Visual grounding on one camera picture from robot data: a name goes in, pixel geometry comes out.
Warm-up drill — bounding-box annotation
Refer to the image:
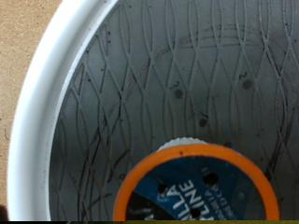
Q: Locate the orange-rimmed coffee pod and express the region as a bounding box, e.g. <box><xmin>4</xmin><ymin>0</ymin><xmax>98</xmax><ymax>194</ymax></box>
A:
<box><xmin>112</xmin><ymin>136</ymin><xmax>280</xmax><ymax>222</ymax></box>

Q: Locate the white two-tier turntable shelf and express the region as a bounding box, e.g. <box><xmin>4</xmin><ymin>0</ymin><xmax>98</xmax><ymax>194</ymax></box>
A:
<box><xmin>7</xmin><ymin>0</ymin><xmax>299</xmax><ymax>222</ymax></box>

